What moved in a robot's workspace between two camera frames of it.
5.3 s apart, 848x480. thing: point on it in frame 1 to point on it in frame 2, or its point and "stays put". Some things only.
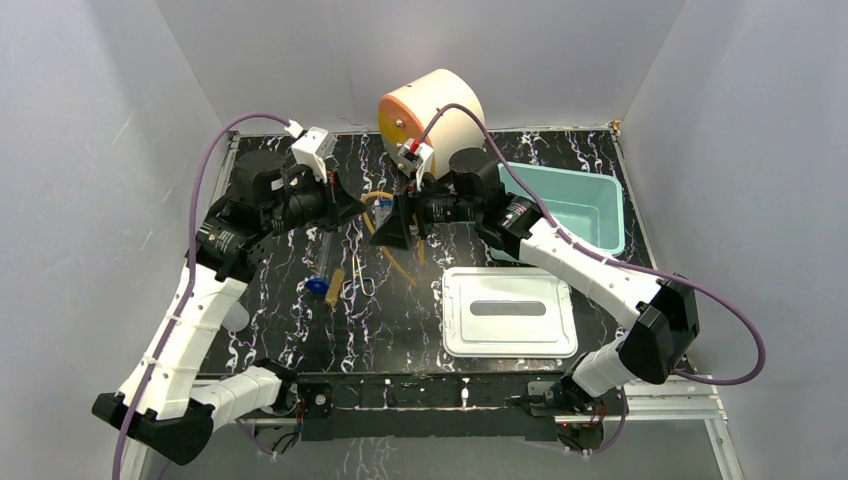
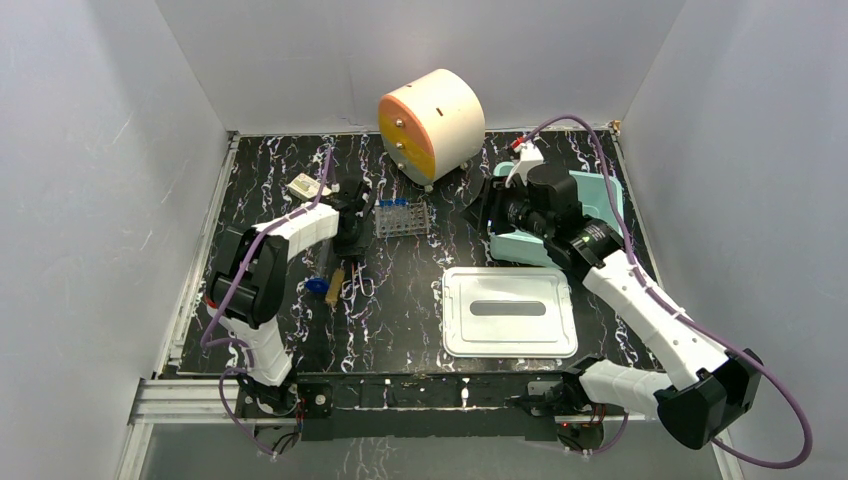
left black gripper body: x=330 y=201 to x=351 y=216
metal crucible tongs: x=367 y=283 stays put
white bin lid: x=507 y=313 stays put
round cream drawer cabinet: x=437 y=109 stays put
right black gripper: x=395 y=233 to x=487 y=205
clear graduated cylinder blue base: x=320 y=283 stays put
